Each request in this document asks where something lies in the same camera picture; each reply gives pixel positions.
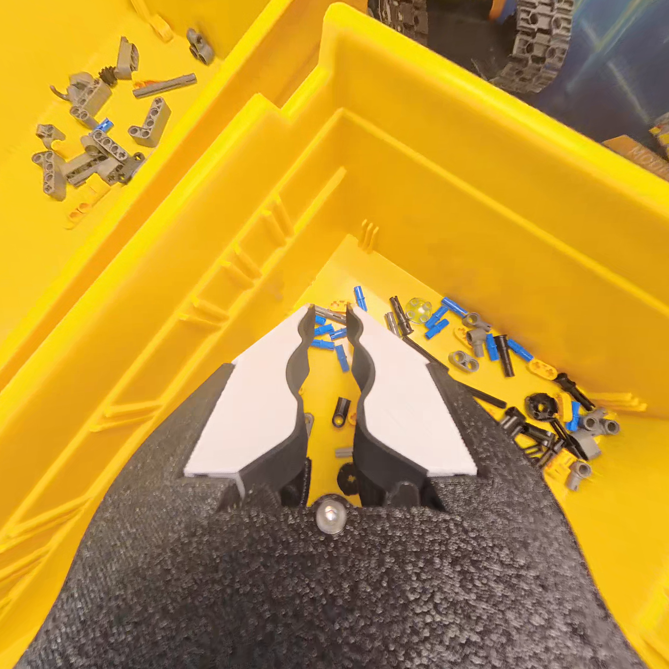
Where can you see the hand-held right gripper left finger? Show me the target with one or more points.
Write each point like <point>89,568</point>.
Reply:
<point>251,418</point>

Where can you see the pile of grey brick beams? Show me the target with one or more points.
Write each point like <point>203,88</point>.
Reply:
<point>89,99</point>

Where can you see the yellow grey bricks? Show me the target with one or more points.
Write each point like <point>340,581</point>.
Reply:
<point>491,347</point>

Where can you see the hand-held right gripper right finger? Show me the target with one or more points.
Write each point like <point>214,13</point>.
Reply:
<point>413,413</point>

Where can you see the dark printed box stack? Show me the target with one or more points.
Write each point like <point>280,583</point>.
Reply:
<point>606,84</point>

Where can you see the yellow plastic bin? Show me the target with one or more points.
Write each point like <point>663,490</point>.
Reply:
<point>209,31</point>
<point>470,209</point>

